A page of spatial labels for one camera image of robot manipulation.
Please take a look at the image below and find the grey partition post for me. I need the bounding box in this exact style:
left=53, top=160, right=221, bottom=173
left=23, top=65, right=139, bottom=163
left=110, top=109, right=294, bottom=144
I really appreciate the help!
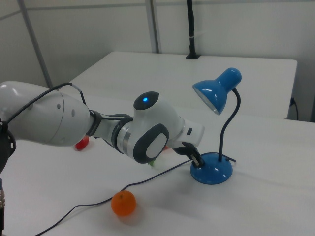
left=147, top=0, right=162, bottom=54
left=16, top=0, right=54, bottom=89

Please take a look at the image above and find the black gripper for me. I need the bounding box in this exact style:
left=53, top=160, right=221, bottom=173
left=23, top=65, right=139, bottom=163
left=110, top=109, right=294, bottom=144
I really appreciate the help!
left=173, top=142, right=205, bottom=169

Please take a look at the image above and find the orange toy carrot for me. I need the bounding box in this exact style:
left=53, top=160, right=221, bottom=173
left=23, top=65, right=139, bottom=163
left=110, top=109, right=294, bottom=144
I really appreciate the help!
left=147, top=146, right=172, bottom=169

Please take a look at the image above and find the black clamped pole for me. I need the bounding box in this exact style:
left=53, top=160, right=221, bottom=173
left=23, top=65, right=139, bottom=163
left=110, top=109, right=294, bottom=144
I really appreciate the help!
left=186, top=0, right=201, bottom=60

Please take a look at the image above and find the black wall plug cable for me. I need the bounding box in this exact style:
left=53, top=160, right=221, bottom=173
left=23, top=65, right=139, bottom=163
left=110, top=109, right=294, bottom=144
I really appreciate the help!
left=290, top=97, right=300, bottom=121

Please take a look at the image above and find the blue desk lamp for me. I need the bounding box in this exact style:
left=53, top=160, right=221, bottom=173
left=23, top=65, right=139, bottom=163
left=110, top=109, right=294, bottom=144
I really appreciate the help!
left=189, top=67, right=243, bottom=184

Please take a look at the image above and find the dark lamp power cable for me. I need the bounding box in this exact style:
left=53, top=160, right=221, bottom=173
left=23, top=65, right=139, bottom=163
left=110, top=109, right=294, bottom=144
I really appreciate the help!
left=31, top=159, right=192, bottom=236

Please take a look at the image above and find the orange toy mandarin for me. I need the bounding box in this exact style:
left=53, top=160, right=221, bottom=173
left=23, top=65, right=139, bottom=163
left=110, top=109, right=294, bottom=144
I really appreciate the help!
left=111, top=190, right=137, bottom=217

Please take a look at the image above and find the black sleeved cable bundle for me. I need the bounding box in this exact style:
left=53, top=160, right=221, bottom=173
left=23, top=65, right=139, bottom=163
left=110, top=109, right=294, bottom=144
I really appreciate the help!
left=0, top=118, right=17, bottom=236

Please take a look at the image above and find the red toy strawberry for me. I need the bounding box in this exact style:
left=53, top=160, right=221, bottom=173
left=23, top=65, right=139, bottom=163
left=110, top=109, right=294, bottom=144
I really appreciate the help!
left=74, top=136, right=91, bottom=151

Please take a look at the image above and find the white table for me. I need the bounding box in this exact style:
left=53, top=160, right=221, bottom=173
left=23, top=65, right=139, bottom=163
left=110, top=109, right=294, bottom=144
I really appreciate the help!
left=68, top=51, right=298, bottom=120

